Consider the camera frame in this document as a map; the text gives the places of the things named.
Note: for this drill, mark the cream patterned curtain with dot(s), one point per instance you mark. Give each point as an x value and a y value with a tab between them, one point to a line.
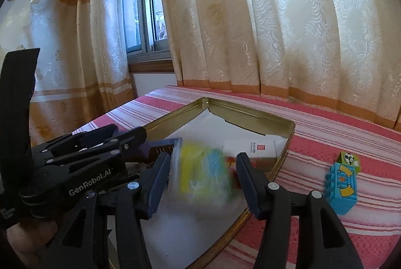
342	55

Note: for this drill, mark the green toy block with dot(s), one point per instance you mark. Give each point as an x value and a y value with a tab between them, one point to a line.
349	159

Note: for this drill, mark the white paper tray liner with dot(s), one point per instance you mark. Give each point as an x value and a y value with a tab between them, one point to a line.
197	207

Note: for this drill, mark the window with frame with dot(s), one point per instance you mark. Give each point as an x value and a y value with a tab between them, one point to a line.
146	37

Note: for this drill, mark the person's left hand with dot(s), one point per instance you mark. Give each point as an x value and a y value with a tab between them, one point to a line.
28	239

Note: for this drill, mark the gold tin tray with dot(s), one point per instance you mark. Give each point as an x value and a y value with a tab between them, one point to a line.
178	237

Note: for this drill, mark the blue toy block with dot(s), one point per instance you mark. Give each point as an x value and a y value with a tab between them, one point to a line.
341	188

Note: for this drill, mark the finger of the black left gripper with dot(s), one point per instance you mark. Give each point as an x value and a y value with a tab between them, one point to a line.
75	142
126	142

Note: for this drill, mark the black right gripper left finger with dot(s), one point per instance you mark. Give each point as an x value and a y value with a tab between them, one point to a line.
83	240

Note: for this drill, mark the clear dental floss box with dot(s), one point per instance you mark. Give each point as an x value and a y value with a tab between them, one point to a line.
200	177

